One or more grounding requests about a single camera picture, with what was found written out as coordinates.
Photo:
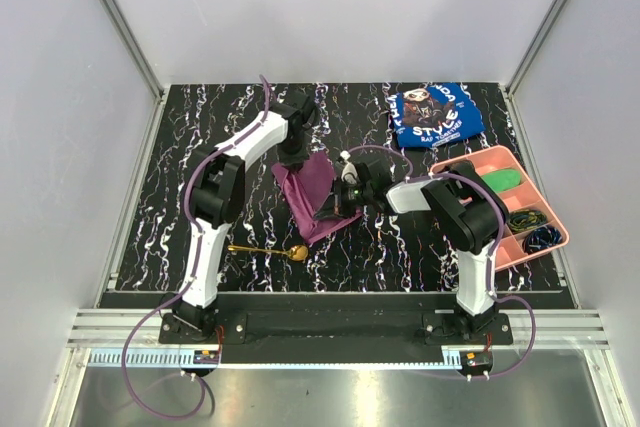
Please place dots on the magenta cloth napkin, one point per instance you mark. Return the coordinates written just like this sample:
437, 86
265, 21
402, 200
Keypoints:
305, 192

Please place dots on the blue printed cloth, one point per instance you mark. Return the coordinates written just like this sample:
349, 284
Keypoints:
435, 115

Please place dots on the left aluminium frame post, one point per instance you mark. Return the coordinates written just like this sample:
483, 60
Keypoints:
132, 46

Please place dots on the gold spoon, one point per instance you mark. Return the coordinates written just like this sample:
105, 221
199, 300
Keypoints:
298, 253

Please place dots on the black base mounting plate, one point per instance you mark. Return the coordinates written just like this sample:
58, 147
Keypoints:
414, 346

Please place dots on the pink compartment tray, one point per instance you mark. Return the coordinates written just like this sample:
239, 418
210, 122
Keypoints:
523, 196

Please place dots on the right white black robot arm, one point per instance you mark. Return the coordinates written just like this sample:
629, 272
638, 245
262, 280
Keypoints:
467, 210

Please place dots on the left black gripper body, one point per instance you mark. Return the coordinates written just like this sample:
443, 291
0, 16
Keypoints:
292, 147

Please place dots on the front aluminium rail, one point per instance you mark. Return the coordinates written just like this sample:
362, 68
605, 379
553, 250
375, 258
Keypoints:
555, 329

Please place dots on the green object in tray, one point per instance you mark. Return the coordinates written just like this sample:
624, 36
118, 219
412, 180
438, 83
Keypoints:
502, 180

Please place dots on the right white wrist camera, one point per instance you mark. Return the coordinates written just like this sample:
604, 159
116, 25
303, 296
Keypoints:
349, 173

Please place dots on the aluminium frame post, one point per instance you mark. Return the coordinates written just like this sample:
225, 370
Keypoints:
132, 46
543, 31

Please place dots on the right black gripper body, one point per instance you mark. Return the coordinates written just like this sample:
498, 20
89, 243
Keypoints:
353, 196

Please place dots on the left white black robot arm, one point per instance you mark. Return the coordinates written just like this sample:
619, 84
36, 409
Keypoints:
215, 195

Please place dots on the right aluminium frame post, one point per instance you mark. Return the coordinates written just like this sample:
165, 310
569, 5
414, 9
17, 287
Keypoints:
543, 31

